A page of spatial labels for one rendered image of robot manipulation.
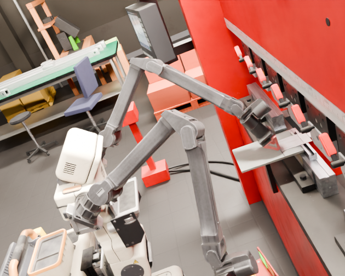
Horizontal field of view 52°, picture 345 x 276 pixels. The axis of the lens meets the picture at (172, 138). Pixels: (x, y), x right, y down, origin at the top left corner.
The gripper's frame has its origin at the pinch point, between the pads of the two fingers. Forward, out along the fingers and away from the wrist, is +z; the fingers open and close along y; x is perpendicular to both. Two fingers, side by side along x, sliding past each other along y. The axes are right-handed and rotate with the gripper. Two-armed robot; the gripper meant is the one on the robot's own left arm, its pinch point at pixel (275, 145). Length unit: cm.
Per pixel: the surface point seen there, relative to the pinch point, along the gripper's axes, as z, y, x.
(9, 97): -114, 380, 267
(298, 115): -23.1, -30.4, -15.9
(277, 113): 9.0, 33.7, -7.8
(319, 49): -44, -47, -31
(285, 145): 2.7, -0.9, -2.5
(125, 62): -1, 518, 148
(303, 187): 11.1, -17.4, 2.4
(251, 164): -4.5, -5.1, 11.8
